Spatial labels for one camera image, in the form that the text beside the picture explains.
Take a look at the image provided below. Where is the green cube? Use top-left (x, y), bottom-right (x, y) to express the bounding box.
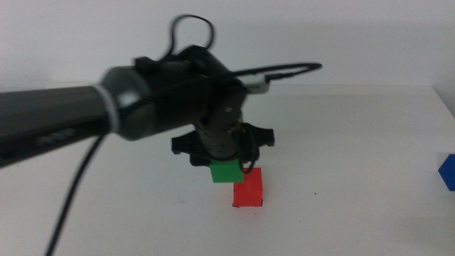
top-left (208, 159), bottom-right (245, 184)

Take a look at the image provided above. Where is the red cube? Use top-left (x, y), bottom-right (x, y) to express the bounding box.
top-left (232, 167), bottom-right (264, 208)

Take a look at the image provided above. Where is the blue cube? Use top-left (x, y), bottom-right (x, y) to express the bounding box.
top-left (437, 154), bottom-right (455, 192)

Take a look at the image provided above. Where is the black looped cable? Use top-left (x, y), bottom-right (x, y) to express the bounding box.
top-left (165, 14), bottom-right (216, 60)

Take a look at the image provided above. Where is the black braided hanging cable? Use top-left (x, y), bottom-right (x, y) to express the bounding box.
top-left (44, 133), bottom-right (107, 256)

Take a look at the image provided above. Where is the black cable with white plug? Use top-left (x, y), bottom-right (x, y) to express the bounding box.
top-left (230, 62), bottom-right (323, 95)

